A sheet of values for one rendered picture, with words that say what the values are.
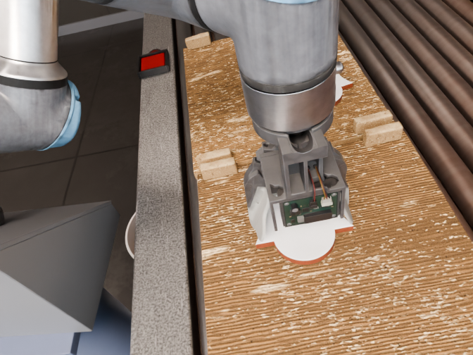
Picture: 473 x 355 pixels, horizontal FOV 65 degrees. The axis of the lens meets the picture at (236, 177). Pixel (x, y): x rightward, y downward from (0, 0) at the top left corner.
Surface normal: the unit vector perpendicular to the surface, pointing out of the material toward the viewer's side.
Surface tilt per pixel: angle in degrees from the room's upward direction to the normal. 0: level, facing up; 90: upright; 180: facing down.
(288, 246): 4
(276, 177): 0
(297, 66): 90
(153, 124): 0
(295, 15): 90
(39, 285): 90
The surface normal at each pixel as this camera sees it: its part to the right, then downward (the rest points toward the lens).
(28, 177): -0.18, -0.62
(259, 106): -0.59, 0.69
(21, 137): 0.62, 0.65
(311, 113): 0.40, 0.66
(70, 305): 0.98, -0.11
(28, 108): 0.48, 0.46
